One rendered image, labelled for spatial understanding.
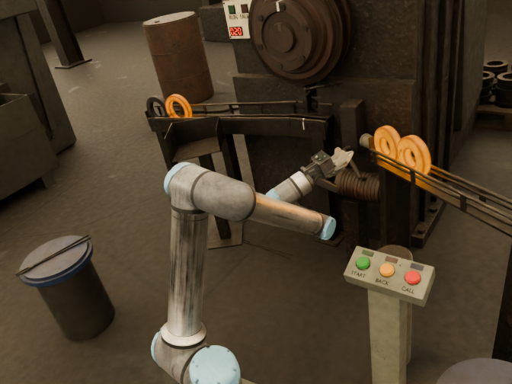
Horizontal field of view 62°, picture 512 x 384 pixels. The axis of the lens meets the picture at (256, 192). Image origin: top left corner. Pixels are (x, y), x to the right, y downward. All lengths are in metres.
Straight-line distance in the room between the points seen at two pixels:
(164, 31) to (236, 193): 3.64
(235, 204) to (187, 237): 0.20
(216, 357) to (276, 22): 1.31
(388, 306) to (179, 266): 0.64
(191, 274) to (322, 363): 0.76
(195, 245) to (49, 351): 1.24
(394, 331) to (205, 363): 0.59
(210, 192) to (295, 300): 1.06
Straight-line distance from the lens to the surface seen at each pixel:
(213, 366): 1.42
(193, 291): 1.39
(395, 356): 1.56
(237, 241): 2.51
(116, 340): 2.24
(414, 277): 1.32
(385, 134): 1.75
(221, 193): 1.17
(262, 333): 2.01
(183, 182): 1.24
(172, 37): 4.71
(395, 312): 1.41
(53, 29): 8.59
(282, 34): 1.89
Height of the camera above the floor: 1.52
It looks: 31 degrees down
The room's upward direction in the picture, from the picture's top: 11 degrees counter-clockwise
